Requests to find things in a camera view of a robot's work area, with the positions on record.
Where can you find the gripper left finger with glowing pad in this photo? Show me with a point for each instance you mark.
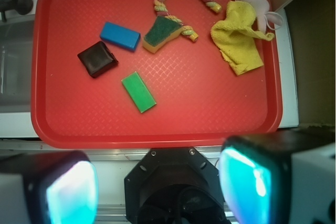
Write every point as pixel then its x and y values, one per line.
pixel 54 187

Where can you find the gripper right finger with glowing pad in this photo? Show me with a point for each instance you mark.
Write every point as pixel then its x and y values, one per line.
pixel 283 177

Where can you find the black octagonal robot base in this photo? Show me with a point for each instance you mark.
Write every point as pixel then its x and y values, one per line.
pixel 174 185

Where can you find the green rectangular block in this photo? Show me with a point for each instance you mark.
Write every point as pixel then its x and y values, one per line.
pixel 138 92

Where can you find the blue rectangular block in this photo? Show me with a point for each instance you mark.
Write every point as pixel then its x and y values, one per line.
pixel 120 36

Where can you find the dark brown leather pouch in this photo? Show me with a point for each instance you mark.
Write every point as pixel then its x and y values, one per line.
pixel 97 59

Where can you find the yellow microfibre cloth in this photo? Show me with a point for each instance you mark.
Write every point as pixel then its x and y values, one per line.
pixel 235 38

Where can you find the green and yellow sponge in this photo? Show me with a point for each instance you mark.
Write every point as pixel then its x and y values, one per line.
pixel 162 31

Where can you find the pink plush toy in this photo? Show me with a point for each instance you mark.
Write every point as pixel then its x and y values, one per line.
pixel 264 16

